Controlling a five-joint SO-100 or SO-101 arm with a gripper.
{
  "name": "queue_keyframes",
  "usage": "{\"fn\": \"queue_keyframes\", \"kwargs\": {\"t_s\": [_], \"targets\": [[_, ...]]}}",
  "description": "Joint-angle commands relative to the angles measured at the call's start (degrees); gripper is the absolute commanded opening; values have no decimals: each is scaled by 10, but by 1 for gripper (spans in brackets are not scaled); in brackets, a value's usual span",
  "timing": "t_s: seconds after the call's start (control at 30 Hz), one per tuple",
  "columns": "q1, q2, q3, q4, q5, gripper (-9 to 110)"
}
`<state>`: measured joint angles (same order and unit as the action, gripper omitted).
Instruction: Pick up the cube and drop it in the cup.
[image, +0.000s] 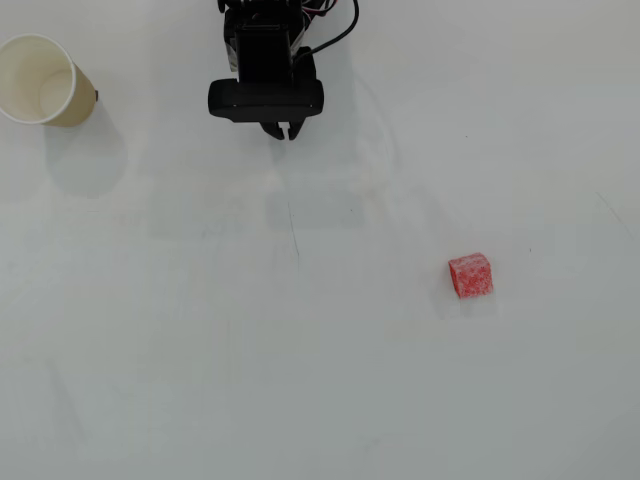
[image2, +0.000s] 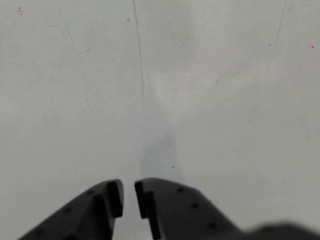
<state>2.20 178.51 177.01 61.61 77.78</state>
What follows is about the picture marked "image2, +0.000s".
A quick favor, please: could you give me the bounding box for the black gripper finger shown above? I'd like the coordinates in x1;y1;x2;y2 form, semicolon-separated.
17;178;125;240
134;177;320;240

